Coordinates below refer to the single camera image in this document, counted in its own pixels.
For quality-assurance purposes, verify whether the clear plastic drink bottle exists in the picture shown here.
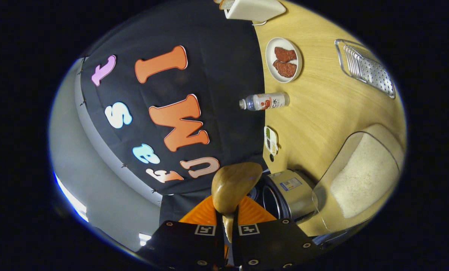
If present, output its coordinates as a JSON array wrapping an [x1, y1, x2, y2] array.
[[239, 93, 290, 111]]

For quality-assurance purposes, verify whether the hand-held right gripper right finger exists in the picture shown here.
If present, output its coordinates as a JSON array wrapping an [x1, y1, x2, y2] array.
[[232, 194, 323, 271]]

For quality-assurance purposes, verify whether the white round plate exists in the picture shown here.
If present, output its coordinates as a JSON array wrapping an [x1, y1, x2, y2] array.
[[265, 37, 303, 83]]

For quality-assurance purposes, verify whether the clear box of rice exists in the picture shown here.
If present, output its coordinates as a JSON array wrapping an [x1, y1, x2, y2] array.
[[312, 124, 405, 234]]

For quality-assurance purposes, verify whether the wooden spoon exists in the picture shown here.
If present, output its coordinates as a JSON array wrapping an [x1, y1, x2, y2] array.
[[211, 162, 263, 243]]

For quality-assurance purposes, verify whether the dark grey rice cooker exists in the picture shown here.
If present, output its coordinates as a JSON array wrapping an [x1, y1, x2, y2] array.
[[247, 169, 317, 222]]

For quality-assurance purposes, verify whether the red meat piece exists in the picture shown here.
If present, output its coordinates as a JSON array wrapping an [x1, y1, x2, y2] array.
[[274, 47, 297, 63], [273, 60, 297, 78]]

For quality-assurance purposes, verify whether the white divided bean dish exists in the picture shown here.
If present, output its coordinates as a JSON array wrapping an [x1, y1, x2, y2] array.
[[264, 126, 279, 156]]

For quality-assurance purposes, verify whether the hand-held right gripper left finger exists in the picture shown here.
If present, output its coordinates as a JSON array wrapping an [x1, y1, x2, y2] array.
[[144, 194, 225, 271]]

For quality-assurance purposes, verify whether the black backdrop cloth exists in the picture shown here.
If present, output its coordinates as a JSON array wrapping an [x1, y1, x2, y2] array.
[[80, 0, 270, 226]]

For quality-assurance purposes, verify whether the white toaster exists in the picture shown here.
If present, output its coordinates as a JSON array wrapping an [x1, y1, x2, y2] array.
[[224, 0, 287, 22]]

